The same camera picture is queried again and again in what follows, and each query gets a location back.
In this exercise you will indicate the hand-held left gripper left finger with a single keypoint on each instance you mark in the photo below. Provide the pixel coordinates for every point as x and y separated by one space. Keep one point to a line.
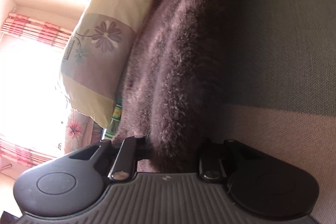
126 155

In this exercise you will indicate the green glass bottle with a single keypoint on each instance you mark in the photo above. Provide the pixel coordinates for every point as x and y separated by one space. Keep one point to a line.
115 119

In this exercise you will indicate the pink patterned curtain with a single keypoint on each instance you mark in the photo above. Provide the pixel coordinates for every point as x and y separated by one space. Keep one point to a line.
21 153
34 29

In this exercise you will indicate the folded pink floral quilt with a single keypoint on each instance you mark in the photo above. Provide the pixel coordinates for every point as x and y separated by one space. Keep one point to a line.
76 132

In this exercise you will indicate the striped bed sheet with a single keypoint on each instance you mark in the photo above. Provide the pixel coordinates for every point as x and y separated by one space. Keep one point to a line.
283 56

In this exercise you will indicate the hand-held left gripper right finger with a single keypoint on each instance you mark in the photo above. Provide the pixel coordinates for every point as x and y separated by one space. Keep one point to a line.
210 161

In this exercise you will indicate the floral pillow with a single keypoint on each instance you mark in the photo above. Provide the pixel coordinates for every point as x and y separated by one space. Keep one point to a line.
105 43

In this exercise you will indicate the brown knit sweater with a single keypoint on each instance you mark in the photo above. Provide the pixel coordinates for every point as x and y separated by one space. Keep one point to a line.
178 56

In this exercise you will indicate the window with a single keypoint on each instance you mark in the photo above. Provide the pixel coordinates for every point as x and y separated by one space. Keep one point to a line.
29 87

